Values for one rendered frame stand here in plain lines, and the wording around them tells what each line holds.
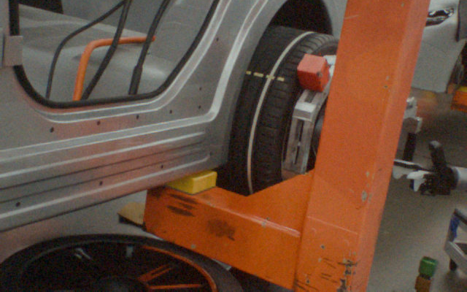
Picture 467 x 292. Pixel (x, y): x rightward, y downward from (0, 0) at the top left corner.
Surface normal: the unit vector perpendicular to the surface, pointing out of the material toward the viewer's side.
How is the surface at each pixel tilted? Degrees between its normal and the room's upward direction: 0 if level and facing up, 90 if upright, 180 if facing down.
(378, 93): 90
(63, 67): 73
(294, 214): 90
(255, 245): 90
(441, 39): 89
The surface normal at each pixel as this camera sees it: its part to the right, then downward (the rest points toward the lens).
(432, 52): 0.36, 0.29
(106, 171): 0.84, 0.25
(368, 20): -0.50, 0.12
